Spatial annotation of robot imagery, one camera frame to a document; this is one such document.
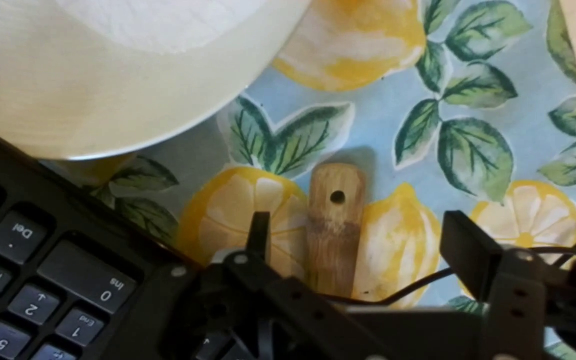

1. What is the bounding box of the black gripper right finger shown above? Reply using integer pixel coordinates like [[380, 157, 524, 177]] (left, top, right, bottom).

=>
[[438, 210, 547, 360]]

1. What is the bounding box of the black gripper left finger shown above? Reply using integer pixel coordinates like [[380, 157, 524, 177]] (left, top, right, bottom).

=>
[[225, 210, 384, 360]]

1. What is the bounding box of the wooden spoon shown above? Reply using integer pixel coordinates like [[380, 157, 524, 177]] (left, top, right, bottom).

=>
[[304, 160, 369, 301]]

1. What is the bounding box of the lemon print tablecloth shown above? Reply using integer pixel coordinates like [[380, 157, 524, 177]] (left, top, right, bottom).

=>
[[39, 0, 576, 360]]

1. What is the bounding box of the black keyboard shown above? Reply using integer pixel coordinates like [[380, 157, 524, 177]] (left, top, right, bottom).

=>
[[0, 129, 266, 360]]

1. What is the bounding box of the white round plate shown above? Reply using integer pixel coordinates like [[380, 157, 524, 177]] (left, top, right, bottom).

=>
[[0, 0, 313, 163]]

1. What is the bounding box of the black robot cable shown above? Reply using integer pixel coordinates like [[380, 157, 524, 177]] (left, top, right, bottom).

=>
[[335, 219, 576, 311]]

